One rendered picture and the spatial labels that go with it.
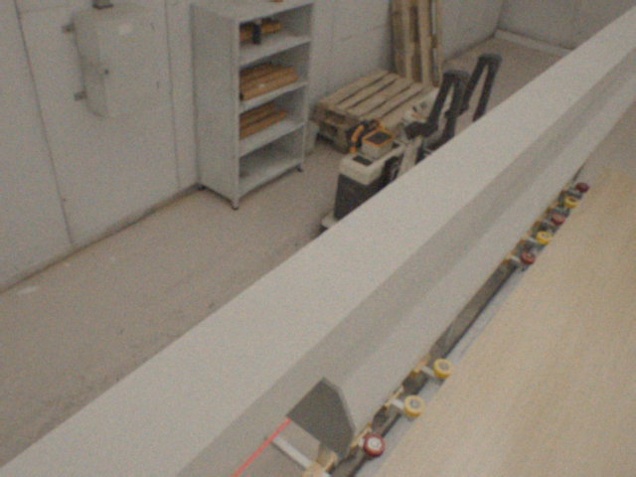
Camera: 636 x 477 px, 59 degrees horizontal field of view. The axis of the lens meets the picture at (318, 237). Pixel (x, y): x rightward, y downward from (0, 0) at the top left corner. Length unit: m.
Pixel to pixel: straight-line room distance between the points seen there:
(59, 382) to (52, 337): 0.36
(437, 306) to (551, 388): 2.07
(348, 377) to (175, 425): 0.17
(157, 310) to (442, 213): 3.45
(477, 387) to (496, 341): 0.30
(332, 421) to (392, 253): 0.15
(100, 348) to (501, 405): 2.37
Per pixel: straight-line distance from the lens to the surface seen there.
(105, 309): 3.95
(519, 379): 2.58
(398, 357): 0.52
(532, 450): 2.38
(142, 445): 0.34
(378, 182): 4.01
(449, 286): 0.58
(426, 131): 3.48
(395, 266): 0.44
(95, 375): 3.60
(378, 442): 2.21
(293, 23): 4.87
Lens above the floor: 2.74
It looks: 38 degrees down
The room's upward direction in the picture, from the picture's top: 7 degrees clockwise
